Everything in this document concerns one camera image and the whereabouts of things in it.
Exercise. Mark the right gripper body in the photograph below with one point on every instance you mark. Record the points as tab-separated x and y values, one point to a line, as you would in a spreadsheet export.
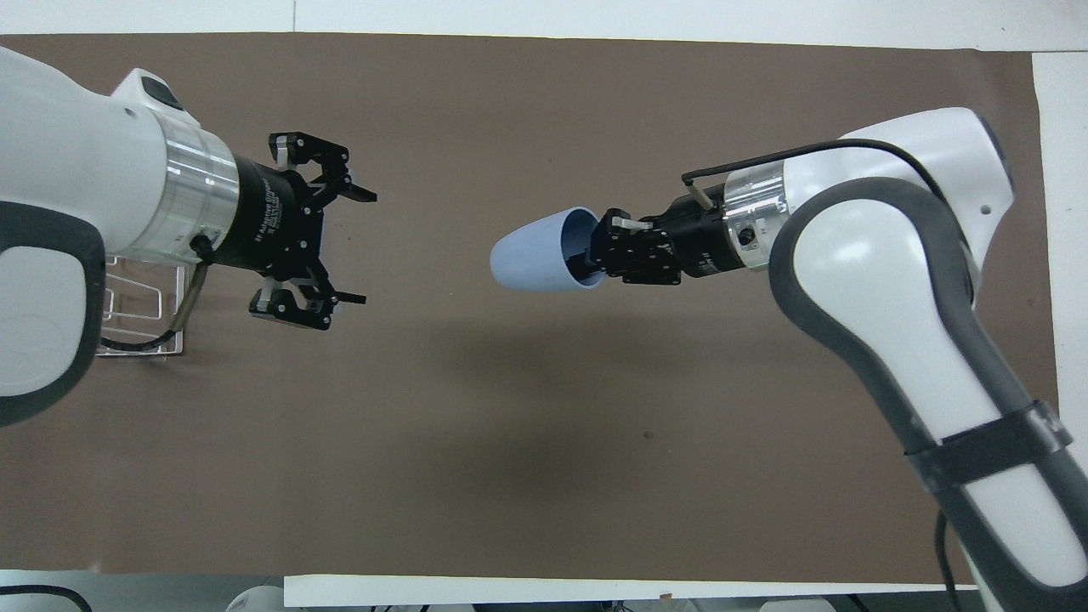
705	238

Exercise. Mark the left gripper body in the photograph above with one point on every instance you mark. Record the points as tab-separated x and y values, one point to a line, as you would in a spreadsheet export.
268	217

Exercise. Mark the light blue cup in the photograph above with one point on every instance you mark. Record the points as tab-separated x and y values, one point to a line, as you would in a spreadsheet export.
535	251

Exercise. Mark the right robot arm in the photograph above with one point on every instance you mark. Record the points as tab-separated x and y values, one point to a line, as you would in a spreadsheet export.
875	272

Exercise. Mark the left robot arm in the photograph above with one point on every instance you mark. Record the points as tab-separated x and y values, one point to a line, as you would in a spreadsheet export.
68	170

